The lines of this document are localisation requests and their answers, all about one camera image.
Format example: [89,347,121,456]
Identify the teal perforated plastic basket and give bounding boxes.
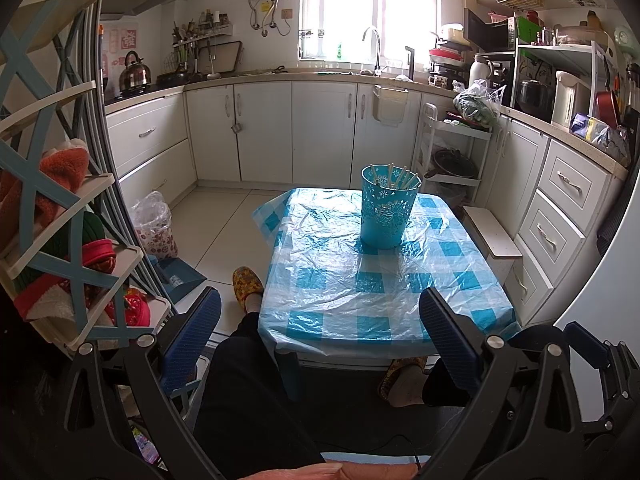
[361,162,423,250]

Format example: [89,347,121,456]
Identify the white hanging door bin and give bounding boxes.
[371,85,408,126]

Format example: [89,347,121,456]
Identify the pink red cloth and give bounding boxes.
[82,240,116,268]

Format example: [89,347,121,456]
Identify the white long-handle drawer cabinet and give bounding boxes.
[105,91,198,206]

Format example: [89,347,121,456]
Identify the white electric water boiler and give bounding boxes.
[551,70,592,128]

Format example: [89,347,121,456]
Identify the green cutting board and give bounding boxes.
[516,16,541,43]

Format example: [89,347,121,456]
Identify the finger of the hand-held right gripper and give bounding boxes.
[564,321,640,418]

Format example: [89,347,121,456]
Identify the black frying pan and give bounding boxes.
[156,67,191,86]

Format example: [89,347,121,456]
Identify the person's left hand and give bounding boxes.
[260,461,418,480]

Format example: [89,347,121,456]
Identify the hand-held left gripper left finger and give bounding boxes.
[52,287,223,480]

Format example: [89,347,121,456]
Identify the blue and yellow snack bags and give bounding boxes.
[570,112,631,161]

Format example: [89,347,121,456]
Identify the green knitted cloth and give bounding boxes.
[75,212,106,246]

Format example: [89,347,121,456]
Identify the white panelled drawer cabinet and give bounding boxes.
[480,110,628,326]

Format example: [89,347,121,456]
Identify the white step stool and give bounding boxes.
[462,206,523,281]

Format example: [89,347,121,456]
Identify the wall utensil rack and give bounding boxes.
[171,10,233,48]

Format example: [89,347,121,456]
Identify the white trolley cart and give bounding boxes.
[414,102,493,201]

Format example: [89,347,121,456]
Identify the plastic bag of greens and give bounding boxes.
[452,79,506,128]

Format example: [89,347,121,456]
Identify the leaning rectangular tray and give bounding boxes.
[209,40,244,75]

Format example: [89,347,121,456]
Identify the chrome sink faucet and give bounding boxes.
[362,26,383,76]

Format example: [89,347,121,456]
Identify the red pot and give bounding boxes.
[595,91,621,128]

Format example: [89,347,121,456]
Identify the kitchen window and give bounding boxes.
[299,0,441,63]

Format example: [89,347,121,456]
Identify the steel kettle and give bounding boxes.
[118,51,152,92]

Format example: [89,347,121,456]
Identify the white thermos jug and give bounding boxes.
[469,54,493,88]

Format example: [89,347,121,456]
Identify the white door cabinet run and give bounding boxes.
[182,77,451,191]

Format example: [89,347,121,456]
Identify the black microwave oven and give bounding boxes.
[462,8,517,52]

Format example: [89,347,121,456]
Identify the set of wooden chopsticks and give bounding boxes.
[371,161,418,191]

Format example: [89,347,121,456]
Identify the floral plastic bag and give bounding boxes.
[131,191,179,259]

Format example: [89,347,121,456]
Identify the stack of dishes and bowls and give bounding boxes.
[427,23,471,88]

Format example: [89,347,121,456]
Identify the black rice cooker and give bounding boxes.
[517,79,551,113]

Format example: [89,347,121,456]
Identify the grey folding frame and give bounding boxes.
[82,0,173,311]

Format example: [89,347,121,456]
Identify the blue dustpan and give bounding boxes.
[150,255,207,306]

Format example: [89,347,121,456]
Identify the orange fleece cloth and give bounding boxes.
[0,139,91,221]

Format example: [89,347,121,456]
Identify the blue checkered plastic tablecloth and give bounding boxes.
[251,187,522,356]

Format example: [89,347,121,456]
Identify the white and blue shelf rack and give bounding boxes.
[0,0,173,351]

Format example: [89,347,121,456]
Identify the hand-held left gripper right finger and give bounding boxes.
[419,287,586,480]

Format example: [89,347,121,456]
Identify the dark pot with lid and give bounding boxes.
[425,149,478,181]

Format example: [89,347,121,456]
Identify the white countertop shelf rack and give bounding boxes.
[510,42,616,116]

